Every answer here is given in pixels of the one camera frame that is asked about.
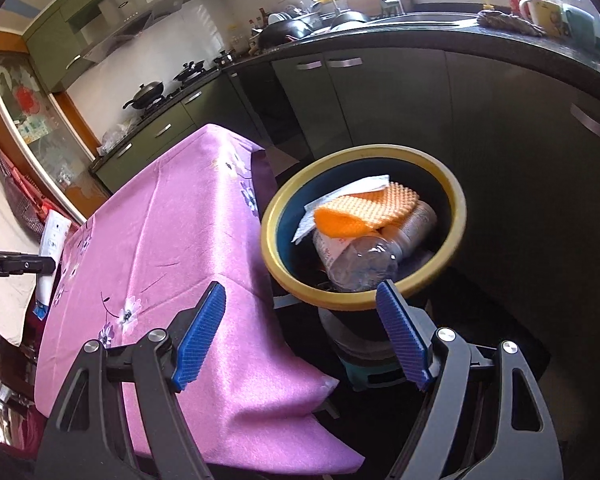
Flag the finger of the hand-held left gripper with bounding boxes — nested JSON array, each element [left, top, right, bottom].
[[10, 255, 56, 277]]

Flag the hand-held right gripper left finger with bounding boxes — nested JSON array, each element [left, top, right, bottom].
[[37, 281, 227, 480]]

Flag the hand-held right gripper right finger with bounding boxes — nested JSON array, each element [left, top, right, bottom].
[[375, 279, 566, 480]]

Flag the white blue package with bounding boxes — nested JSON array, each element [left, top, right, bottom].
[[34, 210, 73, 320]]

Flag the clear plastic water bottle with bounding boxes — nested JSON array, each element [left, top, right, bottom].
[[312, 232, 400, 293]]

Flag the yellow-rimmed dark trash bin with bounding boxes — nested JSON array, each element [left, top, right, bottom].
[[260, 145, 467, 313]]

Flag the orange foam fruit net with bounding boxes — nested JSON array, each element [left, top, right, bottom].
[[314, 181, 421, 237]]

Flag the white paper tissue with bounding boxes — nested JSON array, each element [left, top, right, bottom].
[[292, 175, 391, 246]]

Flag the red checked apron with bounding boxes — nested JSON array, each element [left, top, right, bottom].
[[0, 142, 73, 241]]

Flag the green plastic stool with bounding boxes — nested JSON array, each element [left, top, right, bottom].
[[340, 352, 411, 393]]

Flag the glass sliding door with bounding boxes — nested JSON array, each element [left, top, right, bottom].
[[0, 50, 113, 226]]

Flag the pink floral tablecloth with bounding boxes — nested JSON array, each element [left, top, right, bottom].
[[34, 123, 366, 473]]

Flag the clear plastic bags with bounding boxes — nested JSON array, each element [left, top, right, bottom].
[[99, 120, 141, 153]]

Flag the green upper cabinets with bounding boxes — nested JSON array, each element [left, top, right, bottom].
[[22, 0, 231, 93]]

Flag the green cabinets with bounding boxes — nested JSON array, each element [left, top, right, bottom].
[[90, 72, 261, 196], [22, 0, 231, 93]]

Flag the black lidded wok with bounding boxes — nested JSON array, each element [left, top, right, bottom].
[[122, 81, 166, 111]]

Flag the green lower cabinets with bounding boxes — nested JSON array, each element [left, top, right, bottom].
[[90, 72, 261, 196]]

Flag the steel range hood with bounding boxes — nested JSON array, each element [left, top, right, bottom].
[[82, 0, 186, 63]]

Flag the dark lower cabinets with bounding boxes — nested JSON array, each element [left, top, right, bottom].
[[230, 45, 600, 411]]

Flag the black lidded pot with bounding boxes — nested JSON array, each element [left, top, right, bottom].
[[174, 60, 206, 83]]

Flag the steel sink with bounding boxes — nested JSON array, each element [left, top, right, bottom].
[[370, 12, 476, 29]]

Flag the large black wok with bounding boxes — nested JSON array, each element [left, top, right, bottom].
[[257, 17, 313, 48]]

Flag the brown dish cloth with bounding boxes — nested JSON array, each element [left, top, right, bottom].
[[476, 10, 546, 37]]

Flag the white yellow mug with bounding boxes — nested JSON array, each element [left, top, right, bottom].
[[519, 0, 563, 36]]

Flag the green mug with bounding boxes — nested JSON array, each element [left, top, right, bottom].
[[562, 4, 598, 51]]

